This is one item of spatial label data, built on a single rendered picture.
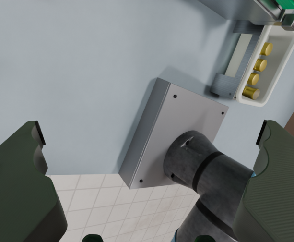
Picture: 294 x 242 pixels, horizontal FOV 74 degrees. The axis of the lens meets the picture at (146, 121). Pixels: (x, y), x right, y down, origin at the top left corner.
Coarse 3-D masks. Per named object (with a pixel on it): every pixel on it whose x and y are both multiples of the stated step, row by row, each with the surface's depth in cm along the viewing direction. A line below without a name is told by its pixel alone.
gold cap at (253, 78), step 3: (252, 75) 56; (255, 75) 55; (258, 75) 56; (249, 78) 56; (252, 78) 55; (255, 78) 56; (258, 78) 57; (249, 81) 56; (252, 81) 56; (255, 81) 57; (249, 84) 57; (252, 84) 56; (255, 84) 57
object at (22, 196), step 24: (24, 144) 9; (0, 168) 8; (24, 168) 8; (0, 192) 7; (24, 192) 7; (48, 192) 7; (0, 216) 6; (24, 216) 6; (48, 216) 6; (0, 240) 5; (24, 240) 5; (48, 240) 6
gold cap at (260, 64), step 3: (258, 60) 55; (261, 60) 55; (264, 60) 55; (255, 63) 56; (258, 63) 55; (261, 63) 54; (264, 63) 55; (255, 66) 56; (258, 66) 55; (261, 66) 55; (264, 66) 56; (255, 69) 57; (258, 69) 56; (261, 69) 56
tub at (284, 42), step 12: (264, 36) 46; (276, 36) 57; (288, 36) 55; (276, 48) 58; (288, 48) 55; (252, 60) 48; (276, 60) 58; (252, 72) 62; (264, 72) 60; (276, 72) 58; (240, 84) 50; (264, 84) 60; (240, 96) 50; (264, 96) 60
